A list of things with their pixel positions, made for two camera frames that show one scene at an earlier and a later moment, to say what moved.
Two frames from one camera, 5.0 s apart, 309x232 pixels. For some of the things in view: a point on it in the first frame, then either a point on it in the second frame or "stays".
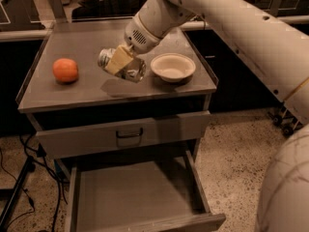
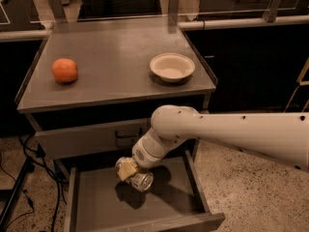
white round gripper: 140,39 to 142,156
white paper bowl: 173,67 stays
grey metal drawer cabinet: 124,126 stays
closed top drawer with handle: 152,132 stays
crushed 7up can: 134,72 to 141,181
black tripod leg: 28,168 stays
